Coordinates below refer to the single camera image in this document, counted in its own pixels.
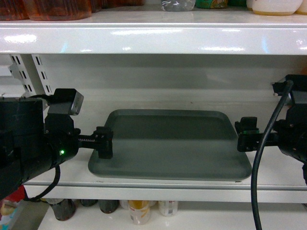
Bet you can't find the dark oolong tea bottle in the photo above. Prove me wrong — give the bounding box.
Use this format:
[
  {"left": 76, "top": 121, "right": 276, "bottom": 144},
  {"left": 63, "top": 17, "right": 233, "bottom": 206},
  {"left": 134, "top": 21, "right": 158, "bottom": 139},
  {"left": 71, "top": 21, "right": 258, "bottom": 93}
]
[{"left": 98, "top": 200, "right": 119, "bottom": 214}]

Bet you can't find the grey rectangular serving tray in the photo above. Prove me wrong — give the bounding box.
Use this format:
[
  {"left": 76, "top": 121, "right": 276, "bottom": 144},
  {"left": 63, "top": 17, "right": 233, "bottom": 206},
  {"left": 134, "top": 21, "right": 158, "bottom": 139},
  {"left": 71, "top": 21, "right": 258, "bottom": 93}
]
[{"left": 88, "top": 109, "right": 252, "bottom": 182}]

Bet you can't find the white upper shelf board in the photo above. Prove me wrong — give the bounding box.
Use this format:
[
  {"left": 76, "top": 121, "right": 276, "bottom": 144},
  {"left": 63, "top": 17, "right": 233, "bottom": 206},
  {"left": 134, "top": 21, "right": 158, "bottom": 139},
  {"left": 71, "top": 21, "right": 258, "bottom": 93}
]
[{"left": 0, "top": 6, "right": 307, "bottom": 56}]

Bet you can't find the orange juice bottle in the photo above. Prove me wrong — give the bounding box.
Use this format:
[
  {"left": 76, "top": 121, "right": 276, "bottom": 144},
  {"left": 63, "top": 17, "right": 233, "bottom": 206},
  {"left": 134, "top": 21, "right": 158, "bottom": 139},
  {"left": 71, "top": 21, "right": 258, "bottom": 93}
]
[
  {"left": 158, "top": 200, "right": 179, "bottom": 217},
  {"left": 128, "top": 200, "right": 151, "bottom": 225}
]

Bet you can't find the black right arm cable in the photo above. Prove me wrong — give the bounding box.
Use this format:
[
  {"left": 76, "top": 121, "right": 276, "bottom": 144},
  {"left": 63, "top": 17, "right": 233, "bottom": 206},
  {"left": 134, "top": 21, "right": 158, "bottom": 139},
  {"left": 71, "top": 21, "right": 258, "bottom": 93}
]
[{"left": 250, "top": 80, "right": 295, "bottom": 230}]

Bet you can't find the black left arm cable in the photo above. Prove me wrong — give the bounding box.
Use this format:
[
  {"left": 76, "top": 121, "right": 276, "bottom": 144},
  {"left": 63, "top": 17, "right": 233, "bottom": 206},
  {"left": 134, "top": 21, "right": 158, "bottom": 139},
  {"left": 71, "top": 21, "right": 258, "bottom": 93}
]
[{"left": 23, "top": 165, "right": 61, "bottom": 202}]

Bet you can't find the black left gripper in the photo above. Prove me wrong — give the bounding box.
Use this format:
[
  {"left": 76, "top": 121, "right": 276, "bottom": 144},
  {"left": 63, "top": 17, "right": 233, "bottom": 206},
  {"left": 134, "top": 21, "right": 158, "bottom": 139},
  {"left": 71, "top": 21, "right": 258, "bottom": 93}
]
[{"left": 45, "top": 114, "right": 113, "bottom": 165}]

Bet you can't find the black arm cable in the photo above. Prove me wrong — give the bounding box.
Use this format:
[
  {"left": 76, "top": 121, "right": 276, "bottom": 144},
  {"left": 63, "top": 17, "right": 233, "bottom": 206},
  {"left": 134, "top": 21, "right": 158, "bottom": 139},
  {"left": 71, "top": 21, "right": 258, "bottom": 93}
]
[
  {"left": 250, "top": 80, "right": 295, "bottom": 230},
  {"left": 23, "top": 165, "right": 61, "bottom": 202}
]

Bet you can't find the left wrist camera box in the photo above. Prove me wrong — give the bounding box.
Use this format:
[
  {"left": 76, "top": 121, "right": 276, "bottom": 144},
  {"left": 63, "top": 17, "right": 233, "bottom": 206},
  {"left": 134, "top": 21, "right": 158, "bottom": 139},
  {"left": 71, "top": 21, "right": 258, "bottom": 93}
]
[{"left": 48, "top": 88, "right": 84, "bottom": 115}]

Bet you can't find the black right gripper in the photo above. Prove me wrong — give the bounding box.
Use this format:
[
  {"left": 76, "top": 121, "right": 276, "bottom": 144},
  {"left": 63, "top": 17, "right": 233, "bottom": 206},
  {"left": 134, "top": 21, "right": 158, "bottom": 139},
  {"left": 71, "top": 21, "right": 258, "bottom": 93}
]
[{"left": 235, "top": 116, "right": 294, "bottom": 156}]

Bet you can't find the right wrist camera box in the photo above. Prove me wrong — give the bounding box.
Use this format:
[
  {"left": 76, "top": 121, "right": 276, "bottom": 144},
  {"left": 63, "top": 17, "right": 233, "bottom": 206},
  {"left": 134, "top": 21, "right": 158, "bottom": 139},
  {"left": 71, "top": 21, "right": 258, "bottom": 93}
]
[{"left": 272, "top": 74, "right": 307, "bottom": 104}]

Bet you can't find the right orange juice bottle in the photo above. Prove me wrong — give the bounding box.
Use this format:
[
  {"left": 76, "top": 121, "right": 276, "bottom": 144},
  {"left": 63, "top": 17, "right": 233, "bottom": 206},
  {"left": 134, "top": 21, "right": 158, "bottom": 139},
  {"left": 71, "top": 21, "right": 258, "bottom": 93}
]
[{"left": 158, "top": 200, "right": 179, "bottom": 217}]

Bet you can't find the white slotted shelf upright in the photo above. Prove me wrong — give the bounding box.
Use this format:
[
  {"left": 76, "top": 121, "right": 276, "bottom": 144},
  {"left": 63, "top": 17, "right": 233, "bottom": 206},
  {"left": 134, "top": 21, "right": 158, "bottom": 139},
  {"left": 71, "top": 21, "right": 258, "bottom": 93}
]
[{"left": 9, "top": 54, "right": 53, "bottom": 96}]

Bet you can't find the front orange juice bottle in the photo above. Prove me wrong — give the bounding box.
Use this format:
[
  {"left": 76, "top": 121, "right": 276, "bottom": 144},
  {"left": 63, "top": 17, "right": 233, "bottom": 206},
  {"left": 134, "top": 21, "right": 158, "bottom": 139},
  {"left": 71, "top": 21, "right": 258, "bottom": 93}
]
[{"left": 128, "top": 200, "right": 151, "bottom": 225}]

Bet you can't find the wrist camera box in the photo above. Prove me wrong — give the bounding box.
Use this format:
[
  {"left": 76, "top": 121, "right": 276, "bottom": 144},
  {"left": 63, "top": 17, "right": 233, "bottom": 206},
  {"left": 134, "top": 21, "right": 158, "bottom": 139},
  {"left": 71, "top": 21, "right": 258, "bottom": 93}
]
[
  {"left": 272, "top": 74, "right": 307, "bottom": 104},
  {"left": 48, "top": 88, "right": 84, "bottom": 115}
]

